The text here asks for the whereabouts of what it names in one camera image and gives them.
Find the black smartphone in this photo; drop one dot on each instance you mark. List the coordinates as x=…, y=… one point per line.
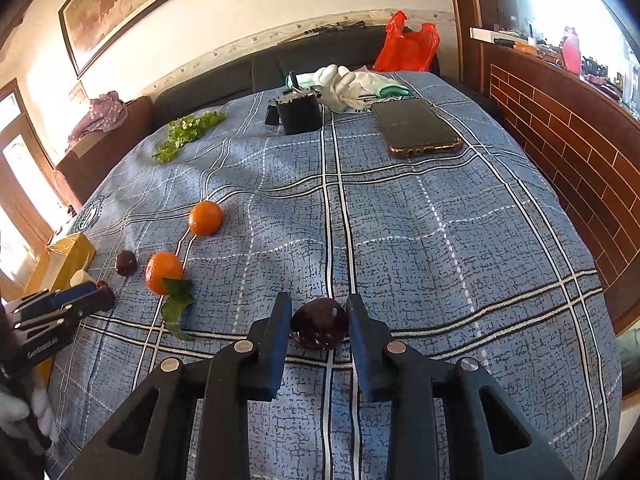
x=411, y=128

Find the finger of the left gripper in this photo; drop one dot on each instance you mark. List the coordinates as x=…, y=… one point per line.
x=46, y=301
x=102, y=299

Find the red plastic bag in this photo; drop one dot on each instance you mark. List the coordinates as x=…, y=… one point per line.
x=412, y=51

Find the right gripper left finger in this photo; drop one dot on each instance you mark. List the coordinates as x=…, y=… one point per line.
x=149, y=436

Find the green lettuce leaves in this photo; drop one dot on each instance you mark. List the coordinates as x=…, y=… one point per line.
x=186, y=130

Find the orange tangerine with leaf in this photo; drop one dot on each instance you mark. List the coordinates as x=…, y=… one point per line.
x=164, y=277

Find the purple cloth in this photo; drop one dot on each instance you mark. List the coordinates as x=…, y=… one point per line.
x=106, y=113

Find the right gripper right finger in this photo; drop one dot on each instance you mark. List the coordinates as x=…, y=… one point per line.
x=488, y=436

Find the small black box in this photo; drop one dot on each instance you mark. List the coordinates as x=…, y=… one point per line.
x=295, y=111

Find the yellow cardboard tray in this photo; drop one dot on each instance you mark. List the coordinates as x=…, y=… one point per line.
x=59, y=262

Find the blue plaid tablecloth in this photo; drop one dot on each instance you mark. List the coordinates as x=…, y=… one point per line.
x=467, y=253

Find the brown armchair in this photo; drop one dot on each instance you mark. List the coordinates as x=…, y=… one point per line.
x=89, y=161

